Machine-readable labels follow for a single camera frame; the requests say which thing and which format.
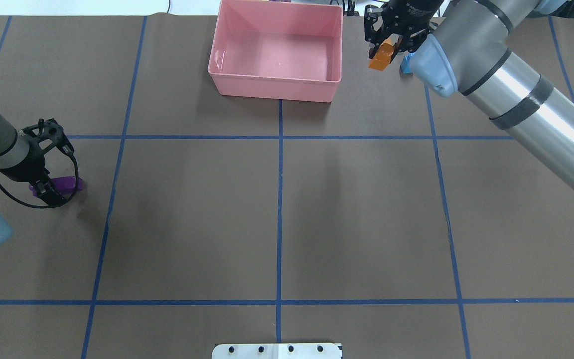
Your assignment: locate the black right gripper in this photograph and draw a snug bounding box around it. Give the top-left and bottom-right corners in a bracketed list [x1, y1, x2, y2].
[384, 0, 442, 50]

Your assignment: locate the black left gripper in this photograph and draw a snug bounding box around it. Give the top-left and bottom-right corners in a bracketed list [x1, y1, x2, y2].
[6, 150, 67, 207]

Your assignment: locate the purple block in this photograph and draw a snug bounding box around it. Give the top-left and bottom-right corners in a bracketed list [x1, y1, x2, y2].
[52, 177, 86, 197]

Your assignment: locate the orange block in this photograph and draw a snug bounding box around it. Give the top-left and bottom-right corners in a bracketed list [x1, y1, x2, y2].
[368, 38, 398, 71]

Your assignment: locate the small blue block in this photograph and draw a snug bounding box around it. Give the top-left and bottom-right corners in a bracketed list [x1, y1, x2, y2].
[400, 54, 414, 74]

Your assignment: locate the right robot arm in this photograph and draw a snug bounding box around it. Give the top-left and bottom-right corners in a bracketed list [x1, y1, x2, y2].
[364, 0, 574, 190]

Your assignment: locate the pink plastic box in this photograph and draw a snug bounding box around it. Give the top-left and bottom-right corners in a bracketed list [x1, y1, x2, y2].
[208, 0, 343, 103]

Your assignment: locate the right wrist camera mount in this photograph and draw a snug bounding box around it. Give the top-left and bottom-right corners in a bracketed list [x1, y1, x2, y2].
[364, 2, 391, 47]

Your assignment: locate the white camera stand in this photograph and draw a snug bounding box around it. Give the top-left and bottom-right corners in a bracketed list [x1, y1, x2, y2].
[211, 343, 344, 359]

